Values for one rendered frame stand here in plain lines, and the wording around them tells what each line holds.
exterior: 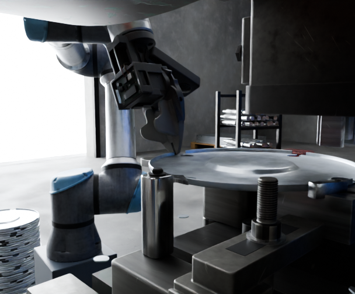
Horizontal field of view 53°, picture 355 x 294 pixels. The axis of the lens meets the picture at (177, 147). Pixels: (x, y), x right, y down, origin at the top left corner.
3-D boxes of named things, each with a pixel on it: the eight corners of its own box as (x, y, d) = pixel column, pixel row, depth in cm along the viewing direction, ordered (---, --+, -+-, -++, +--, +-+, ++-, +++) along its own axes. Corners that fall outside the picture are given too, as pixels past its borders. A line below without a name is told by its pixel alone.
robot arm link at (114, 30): (132, 35, 69) (157, 10, 63) (138, 56, 68) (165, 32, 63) (98, 30, 64) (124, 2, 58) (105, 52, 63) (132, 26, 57)
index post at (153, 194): (139, 252, 40) (138, 168, 39) (159, 245, 42) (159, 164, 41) (155, 261, 38) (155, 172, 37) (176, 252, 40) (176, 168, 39)
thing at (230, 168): (295, 210, 31) (295, 201, 31) (107, 166, 51) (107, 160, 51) (394, 167, 51) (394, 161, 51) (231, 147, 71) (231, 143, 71)
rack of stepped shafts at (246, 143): (239, 211, 282) (242, 90, 270) (211, 197, 324) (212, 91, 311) (282, 205, 300) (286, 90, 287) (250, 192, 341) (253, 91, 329)
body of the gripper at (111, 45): (118, 114, 60) (99, 51, 62) (156, 113, 66) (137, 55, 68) (145, 94, 55) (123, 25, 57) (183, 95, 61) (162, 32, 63)
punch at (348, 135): (332, 138, 41) (333, 112, 41) (338, 137, 43) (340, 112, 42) (347, 139, 40) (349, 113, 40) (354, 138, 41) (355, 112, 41)
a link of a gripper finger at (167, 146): (145, 163, 59) (129, 112, 61) (170, 159, 63) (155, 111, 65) (156, 157, 57) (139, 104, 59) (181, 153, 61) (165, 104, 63)
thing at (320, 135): (312, 145, 42) (314, 113, 41) (330, 142, 45) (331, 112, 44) (340, 147, 39) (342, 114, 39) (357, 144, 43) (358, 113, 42)
